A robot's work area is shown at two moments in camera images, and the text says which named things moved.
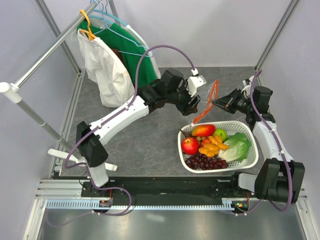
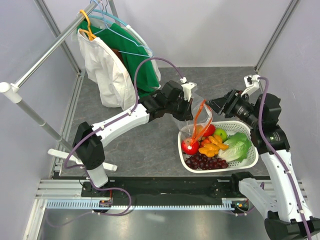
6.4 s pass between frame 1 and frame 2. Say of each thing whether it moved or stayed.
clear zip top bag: moved
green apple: stayed
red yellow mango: stayed
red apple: stayed
